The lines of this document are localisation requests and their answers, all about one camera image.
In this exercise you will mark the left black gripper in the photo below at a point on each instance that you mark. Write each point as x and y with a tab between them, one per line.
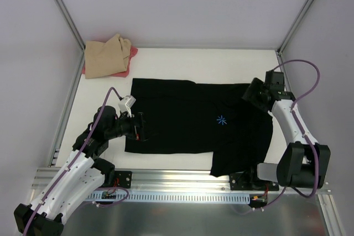
139	125

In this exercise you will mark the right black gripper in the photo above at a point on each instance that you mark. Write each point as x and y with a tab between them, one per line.
249	94

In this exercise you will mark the black t shirt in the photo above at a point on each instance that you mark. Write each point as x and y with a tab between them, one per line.
183	117

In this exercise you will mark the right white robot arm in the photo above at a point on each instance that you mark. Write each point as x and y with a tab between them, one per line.
305	161

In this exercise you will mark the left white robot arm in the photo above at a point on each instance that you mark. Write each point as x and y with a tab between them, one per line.
83	172

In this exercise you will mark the red folded t shirt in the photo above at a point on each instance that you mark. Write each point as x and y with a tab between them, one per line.
102	61

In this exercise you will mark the beige folded t shirt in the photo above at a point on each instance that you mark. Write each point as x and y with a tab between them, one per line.
115	40

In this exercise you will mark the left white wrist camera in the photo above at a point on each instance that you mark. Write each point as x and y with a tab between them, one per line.
126	104

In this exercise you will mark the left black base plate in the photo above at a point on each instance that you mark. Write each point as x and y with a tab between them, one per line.
122	179

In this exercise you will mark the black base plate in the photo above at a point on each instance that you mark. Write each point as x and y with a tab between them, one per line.
122	179
244	181

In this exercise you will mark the white slotted cable duct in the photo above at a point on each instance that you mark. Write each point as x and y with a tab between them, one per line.
170	197

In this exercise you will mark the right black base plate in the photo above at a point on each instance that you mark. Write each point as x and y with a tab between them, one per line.
244	181

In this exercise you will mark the left side aluminium rail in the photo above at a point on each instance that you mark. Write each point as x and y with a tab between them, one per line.
65	114

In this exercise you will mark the right aluminium frame post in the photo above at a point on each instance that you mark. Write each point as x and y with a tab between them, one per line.
295	25

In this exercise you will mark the aluminium frame post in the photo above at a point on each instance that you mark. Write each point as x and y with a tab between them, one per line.
295	25
70	23

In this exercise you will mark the left aluminium frame post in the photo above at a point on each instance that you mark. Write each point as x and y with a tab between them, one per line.
70	23

